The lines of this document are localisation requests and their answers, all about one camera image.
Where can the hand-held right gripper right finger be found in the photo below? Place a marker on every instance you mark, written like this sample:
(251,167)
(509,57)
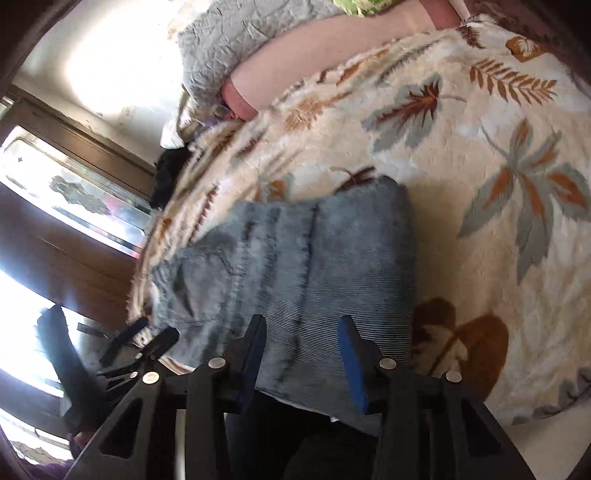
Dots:
(353,364)

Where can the purple patterned cloth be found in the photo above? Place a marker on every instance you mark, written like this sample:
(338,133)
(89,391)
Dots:
(221,113)

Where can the cream leaf-print blanket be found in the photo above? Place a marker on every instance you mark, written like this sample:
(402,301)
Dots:
(461,184)

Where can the pink cylindrical bolster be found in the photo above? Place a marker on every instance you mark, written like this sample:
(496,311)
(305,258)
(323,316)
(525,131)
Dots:
(323,55)

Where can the black cloth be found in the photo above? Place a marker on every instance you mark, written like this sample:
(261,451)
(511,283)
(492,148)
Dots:
(168,180)

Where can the wooden door with stained glass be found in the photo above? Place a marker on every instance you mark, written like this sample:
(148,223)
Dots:
(69,240)

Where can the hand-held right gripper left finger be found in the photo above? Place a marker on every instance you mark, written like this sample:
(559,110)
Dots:
(251,360)

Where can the green patterned blanket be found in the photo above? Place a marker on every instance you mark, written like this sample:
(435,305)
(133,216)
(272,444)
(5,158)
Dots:
(364,5)

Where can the grey quilted pillow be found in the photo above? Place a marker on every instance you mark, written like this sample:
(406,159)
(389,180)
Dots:
(240,41)

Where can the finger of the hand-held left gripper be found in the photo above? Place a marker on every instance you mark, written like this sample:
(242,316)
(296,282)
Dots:
(159,346)
(127,339)

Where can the blue denim pants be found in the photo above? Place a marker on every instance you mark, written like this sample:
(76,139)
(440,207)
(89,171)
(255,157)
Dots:
(323,267)

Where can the white pillow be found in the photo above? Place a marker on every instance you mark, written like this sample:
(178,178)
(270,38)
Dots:
(178,129)

